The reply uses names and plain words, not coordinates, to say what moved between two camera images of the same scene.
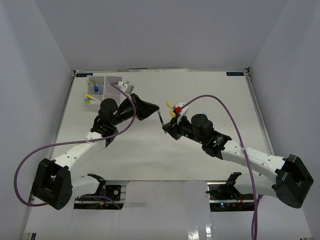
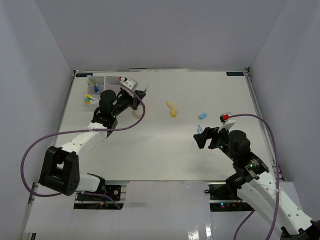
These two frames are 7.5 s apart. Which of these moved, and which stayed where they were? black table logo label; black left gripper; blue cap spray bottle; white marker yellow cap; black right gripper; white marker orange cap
Moved: black left gripper; black right gripper
Stayed: blue cap spray bottle; black table logo label; white marker orange cap; white marker yellow cap
